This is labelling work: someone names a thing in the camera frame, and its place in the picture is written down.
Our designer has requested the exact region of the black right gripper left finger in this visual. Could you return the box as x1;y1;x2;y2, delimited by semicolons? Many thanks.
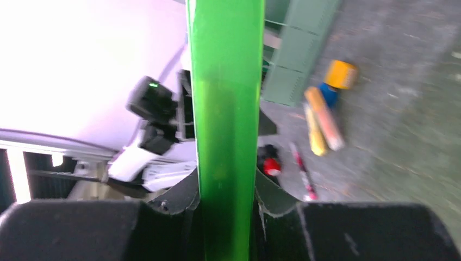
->
1;172;202;260

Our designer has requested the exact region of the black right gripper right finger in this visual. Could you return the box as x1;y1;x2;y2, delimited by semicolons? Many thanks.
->
253;172;460;260

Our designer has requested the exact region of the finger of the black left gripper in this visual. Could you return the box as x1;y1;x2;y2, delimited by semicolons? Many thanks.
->
258;109;278;136

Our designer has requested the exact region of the green clip file folder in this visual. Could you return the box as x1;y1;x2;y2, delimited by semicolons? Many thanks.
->
186;1;265;260

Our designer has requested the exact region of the green mesh file rack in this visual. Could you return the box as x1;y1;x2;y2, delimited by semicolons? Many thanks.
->
261;0;342;106

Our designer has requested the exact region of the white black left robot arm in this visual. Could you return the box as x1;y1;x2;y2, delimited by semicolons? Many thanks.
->
106;70;197;197

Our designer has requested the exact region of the red black stamp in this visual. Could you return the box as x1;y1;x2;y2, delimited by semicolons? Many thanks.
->
257;144;282;177

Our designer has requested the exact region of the red gel pen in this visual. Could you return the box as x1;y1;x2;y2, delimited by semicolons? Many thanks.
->
290;142;319;202

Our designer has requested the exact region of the yellow highlighter marker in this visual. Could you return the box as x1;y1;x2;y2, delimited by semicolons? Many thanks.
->
304;103;328;157

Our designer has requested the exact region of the orange highlighter marker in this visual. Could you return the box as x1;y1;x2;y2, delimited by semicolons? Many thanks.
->
304;86;345;151

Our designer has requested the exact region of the blue eraser block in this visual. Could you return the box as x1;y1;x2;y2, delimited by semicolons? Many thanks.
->
318;83;339;108

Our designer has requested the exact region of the yellow eraser block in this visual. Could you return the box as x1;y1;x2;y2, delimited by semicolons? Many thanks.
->
324;60;358;89

